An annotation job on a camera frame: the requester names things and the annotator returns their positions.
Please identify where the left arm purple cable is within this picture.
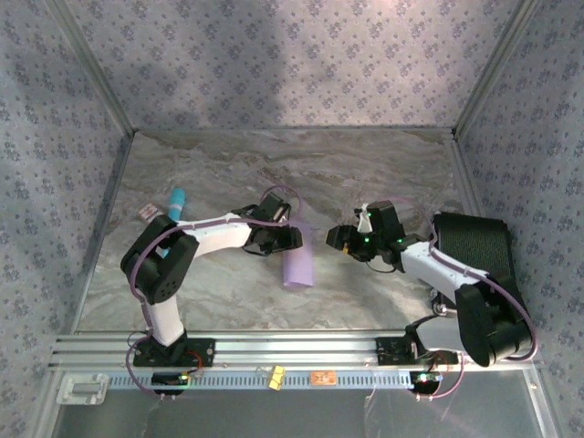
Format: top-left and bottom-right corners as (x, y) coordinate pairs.
(125, 184), (303, 402)

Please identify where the yellow connector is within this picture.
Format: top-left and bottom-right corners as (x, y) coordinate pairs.
(266, 364), (287, 391)

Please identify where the aluminium frame post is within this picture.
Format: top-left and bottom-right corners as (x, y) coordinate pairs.
(45, 0), (138, 136)
(454, 0), (544, 136)

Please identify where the right black controller board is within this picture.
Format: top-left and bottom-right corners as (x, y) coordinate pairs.
(409, 370), (443, 393)

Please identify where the slotted grey cable duct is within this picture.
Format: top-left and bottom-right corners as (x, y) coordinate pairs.
(107, 370), (414, 390)

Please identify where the small red white card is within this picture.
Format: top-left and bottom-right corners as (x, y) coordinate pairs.
(138, 203), (163, 224)

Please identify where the lavender cloth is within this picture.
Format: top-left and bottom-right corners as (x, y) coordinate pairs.
(281, 218), (316, 289)

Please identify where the aluminium frame side rail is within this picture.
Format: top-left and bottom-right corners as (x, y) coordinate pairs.
(449, 130), (485, 218)
(70, 131), (138, 334)

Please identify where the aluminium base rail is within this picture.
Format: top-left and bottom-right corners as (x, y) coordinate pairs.
(48, 331), (539, 370)

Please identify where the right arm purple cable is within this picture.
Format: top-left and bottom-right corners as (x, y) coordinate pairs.
(390, 195), (539, 402)

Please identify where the black ribbed case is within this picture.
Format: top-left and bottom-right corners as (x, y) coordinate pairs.
(431, 211), (521, 302)

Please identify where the left black controller board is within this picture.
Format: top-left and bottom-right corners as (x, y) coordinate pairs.
(151, 371), (191, 396)

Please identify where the white plastic bracket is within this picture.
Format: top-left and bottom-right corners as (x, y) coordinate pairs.
(57, 372), (110, 406)

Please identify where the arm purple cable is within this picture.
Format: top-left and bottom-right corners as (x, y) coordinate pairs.
(125, 184), (303, 402)
(390, 195), (539, 402)

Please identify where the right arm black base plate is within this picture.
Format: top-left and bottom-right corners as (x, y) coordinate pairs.
(376, 336), (459, 366)

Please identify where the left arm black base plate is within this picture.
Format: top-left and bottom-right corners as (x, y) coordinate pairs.
(131, 337), (216, 369)

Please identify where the teal cylinder tube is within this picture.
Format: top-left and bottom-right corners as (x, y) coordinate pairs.
(162, 188), (188, 257)

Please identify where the black controller board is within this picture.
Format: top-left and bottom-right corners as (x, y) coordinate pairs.
(409, 370), (443, 393)
(151, 371), (191, 396)

